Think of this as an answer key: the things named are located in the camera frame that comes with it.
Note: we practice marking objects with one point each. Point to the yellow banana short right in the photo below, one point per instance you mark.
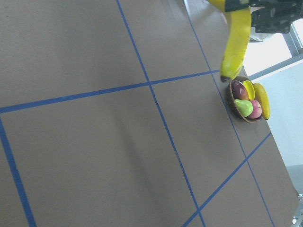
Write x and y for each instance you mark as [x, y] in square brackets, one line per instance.
[250, 89]

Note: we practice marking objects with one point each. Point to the woven wicker basket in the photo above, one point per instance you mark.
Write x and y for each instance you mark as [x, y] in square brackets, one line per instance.
[234, 108]

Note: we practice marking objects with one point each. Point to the pink apple rear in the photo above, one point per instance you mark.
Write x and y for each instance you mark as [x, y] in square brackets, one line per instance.
[257, 110]

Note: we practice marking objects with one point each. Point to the red yellow mango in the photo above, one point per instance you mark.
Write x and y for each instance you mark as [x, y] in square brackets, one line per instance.
[239, 91]

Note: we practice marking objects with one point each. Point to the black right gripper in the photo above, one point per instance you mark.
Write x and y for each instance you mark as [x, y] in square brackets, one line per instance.
[270, 16]

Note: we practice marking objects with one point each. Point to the aluminium frame post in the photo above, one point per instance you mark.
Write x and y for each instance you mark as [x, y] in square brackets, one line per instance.
[271, 53]

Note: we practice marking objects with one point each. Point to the green pear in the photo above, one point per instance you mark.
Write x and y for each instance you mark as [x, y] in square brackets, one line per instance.
[245, 107]

